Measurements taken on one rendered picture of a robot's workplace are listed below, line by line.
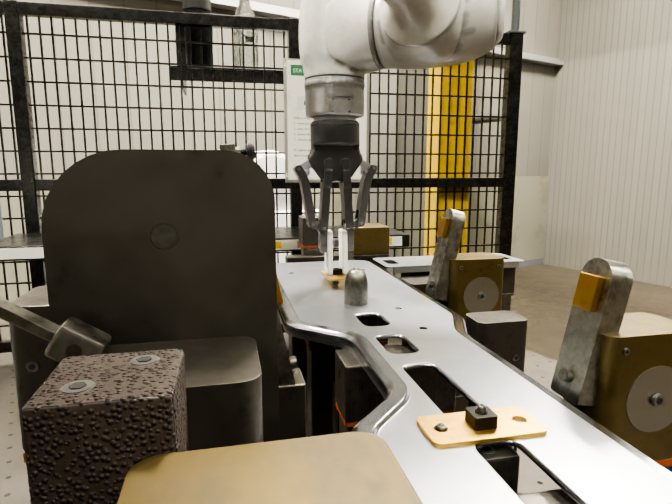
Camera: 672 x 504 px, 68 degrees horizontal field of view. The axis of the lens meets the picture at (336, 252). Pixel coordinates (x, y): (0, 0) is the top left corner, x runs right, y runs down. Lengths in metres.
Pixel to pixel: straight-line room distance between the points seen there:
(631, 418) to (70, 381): 0.43
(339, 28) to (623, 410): 0.56
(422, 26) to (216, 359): 0.50
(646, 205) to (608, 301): 5.68
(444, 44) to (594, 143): 5.78
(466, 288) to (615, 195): 5.54
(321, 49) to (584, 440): 0.58
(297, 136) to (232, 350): 1.07
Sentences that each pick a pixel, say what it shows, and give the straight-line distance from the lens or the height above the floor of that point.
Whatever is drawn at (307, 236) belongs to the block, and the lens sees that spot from 1.05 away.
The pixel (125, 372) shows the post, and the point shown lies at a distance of 0.22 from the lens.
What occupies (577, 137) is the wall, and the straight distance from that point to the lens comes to 6.55.
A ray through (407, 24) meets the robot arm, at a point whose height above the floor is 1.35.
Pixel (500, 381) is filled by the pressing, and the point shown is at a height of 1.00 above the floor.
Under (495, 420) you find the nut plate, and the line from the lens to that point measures 0.38.
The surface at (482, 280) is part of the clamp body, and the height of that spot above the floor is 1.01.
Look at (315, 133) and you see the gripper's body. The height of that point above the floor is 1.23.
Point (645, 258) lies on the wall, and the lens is 6.18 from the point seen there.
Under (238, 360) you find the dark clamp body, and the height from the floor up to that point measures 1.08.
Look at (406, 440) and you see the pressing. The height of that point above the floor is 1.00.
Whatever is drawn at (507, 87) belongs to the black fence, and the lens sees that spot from 1.54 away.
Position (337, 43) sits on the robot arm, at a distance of 0.74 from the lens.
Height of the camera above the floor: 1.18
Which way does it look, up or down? 9 degrees down
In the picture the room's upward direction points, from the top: straight up
